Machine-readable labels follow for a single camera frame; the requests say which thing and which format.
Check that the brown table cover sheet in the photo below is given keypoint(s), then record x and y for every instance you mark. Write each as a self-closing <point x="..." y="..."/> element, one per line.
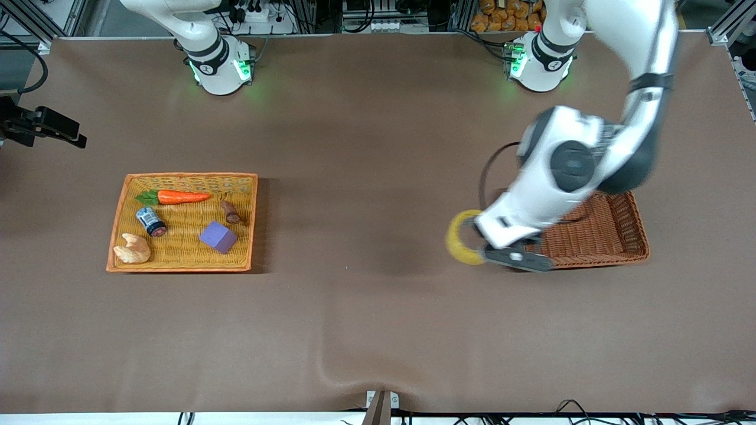
<point x="378" y="307"/>

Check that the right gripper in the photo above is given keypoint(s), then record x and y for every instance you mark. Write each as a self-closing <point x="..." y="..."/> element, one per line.
<point x="23" y="126"/>

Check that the yellow tape roll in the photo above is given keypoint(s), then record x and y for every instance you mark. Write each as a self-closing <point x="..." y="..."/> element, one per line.
<point x="455" y="242"/>

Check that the brown wicker basket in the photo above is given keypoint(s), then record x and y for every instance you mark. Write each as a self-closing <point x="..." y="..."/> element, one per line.
<point x="608" y="236"/>

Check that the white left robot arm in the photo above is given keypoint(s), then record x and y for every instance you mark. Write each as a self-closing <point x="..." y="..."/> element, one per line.
<point x="649" y="47"/>

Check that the yellow woven flat tray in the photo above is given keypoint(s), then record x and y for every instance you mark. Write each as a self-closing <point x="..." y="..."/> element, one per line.
<point x="183" y="236"/>

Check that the power strip with black plugs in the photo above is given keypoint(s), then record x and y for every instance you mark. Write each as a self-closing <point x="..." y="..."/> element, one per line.
<point x="260" y="15"/>

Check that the orange toy carrot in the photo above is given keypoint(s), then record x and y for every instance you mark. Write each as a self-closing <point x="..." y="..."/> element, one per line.
<point x="180" y="197"/>

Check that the white power strip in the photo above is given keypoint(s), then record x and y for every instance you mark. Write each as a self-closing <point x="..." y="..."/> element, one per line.
<point x="390" y="26"/>

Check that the aluminium frame strut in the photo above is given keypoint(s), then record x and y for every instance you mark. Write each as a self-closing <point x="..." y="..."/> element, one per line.
<point x="723" y="32"/>
<point x="42" y="45"/>

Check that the metal clamp bracket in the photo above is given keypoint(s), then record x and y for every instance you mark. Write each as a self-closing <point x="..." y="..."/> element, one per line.
<point x="381" y="401"/>

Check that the small dark labelled can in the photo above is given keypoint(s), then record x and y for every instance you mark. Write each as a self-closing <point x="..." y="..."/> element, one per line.
<point x="150" y="221"/>

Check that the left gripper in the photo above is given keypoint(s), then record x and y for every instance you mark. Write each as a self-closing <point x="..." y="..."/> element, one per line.
<point x="476" y="231"/>

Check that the tan toy croissant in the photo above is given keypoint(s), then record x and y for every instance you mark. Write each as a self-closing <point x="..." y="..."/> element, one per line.
<point x="133" y="249"/>

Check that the bag of bread rolls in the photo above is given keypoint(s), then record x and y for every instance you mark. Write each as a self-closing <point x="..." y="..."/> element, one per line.
<point x="502" y="20"/>

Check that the small brown toy mushroom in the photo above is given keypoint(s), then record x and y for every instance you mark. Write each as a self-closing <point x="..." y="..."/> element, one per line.
<point x="230" y="212"/>

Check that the purple block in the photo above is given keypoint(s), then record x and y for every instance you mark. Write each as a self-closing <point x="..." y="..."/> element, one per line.
<point x="217" y="237"/>

